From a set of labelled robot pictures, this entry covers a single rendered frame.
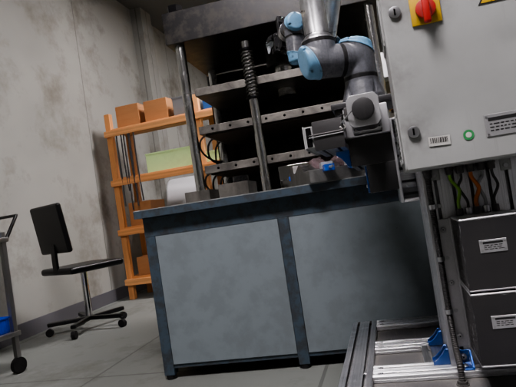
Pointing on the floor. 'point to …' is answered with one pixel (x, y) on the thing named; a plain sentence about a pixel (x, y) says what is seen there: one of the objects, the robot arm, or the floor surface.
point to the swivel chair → (48, 226)
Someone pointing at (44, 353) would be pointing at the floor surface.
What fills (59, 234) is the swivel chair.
